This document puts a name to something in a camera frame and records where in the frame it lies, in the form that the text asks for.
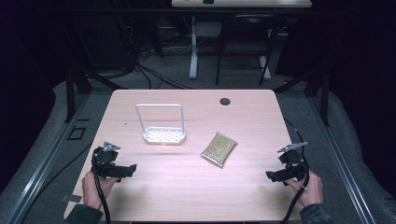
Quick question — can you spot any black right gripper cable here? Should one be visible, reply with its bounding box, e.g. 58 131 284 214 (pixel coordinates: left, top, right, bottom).
279 118 311 224

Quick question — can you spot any gold mesh sponge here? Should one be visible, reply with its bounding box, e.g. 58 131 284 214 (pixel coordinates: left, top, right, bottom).
200 131 239 169

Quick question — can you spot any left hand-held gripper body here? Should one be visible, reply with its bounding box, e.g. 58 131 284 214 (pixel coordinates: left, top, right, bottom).
91 141 126 179

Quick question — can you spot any black chair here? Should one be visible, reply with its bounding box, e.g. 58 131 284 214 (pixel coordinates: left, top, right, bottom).
215 12 278 87

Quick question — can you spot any grey tape strip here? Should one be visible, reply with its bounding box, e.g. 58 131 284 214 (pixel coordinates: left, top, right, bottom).
60 192 83 203

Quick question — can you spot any aluminium floor rail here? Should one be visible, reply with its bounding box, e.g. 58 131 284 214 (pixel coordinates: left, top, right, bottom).
3 92 92 224
306 96 379 224

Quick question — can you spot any bundle of floor cables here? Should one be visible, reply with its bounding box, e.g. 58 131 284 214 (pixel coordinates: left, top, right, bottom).
111 18 195 91

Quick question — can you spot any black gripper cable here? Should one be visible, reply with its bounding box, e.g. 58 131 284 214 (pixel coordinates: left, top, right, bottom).
279 118 311 224
93 173 112 224

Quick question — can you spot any person's left hand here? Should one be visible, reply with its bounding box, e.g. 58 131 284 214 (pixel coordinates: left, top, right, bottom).
81 170 121 210

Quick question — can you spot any black metal stand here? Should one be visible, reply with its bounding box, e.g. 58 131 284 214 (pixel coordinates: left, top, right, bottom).
273 66 332 127
61 18 129 124

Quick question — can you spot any black tape square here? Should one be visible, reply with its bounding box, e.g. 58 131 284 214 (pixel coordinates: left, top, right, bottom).
66 126 87 141

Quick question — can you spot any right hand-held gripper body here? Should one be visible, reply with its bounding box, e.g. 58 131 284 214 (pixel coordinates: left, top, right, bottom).
276 141 311 183

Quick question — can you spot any white wire sponge rack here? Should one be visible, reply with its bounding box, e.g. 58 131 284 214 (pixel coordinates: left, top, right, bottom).
134 103 188 147

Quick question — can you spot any person's right hand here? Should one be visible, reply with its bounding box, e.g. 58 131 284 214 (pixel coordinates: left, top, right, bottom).
284 169 325 208

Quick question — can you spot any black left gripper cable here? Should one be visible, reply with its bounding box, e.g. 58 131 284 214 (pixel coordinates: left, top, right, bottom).
93 173 112 224

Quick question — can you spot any white desk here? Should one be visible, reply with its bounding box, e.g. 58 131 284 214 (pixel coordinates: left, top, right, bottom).
170 0 313 81

